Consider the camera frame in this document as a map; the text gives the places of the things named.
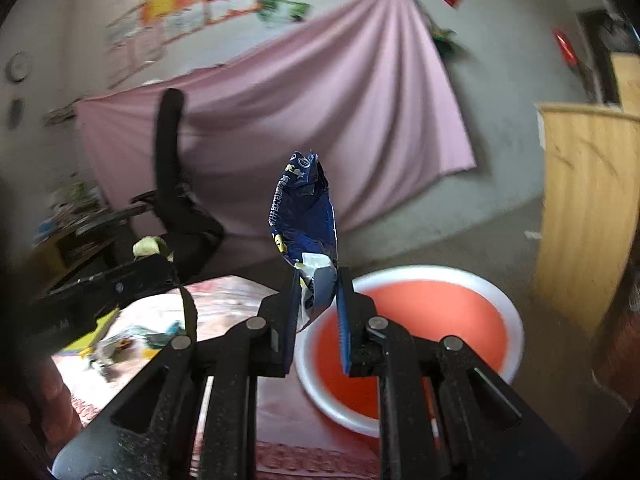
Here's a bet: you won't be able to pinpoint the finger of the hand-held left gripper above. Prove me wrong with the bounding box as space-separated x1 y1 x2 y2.
30 254 180 311

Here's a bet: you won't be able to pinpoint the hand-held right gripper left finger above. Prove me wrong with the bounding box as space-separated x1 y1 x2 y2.
52 270 301 480

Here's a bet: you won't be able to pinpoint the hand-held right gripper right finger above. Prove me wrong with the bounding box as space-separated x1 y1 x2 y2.
336 266 583 480

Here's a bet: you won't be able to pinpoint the pale yellow scrap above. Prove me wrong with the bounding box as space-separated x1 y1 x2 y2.
132 236 173 261

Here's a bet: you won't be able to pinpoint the red and white basin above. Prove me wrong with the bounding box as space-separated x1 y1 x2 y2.
294 265 525 438

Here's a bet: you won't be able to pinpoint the blue snack wrapper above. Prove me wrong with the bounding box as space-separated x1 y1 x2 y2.
265 150 340 333

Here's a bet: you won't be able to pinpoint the yellow book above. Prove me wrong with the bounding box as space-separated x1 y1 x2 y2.
65 307 121 358

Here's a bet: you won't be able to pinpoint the silver crumpled wrapper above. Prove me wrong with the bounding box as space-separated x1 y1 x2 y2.
87 335 133 376

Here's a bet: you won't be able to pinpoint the pink floral tablecloth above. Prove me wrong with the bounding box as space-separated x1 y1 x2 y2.
50 274 386 480

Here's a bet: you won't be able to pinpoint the wooden desk with shelf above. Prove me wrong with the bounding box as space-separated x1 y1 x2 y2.
27 205 136 301

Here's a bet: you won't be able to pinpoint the pile of papers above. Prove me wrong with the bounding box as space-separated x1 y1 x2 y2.
35 180 106 241

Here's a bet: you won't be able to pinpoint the black office chair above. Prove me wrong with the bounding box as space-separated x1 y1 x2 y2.
131 88 225 283

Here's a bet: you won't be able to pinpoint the pink hanging cloth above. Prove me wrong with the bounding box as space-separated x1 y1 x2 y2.
75 0 477 266

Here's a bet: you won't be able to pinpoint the green photo poster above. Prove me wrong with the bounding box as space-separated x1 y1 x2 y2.
257 0 311 25

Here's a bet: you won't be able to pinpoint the red hanging ornament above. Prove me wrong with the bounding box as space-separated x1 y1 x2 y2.
552 30 580 66

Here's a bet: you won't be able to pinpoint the dark framed door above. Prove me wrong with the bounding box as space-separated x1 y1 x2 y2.
577 9 640 106

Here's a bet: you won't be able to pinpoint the black curved strap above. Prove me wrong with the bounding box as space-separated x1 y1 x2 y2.
180 285 199 343

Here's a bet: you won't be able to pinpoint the round wall clock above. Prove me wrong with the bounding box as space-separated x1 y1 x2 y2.
6 51 32 82

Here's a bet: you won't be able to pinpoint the row of wall certificates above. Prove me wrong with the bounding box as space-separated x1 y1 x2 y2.
105 0 261 86

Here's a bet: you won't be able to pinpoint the green wall ornament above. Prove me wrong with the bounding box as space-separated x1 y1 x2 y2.
432 27 458 56

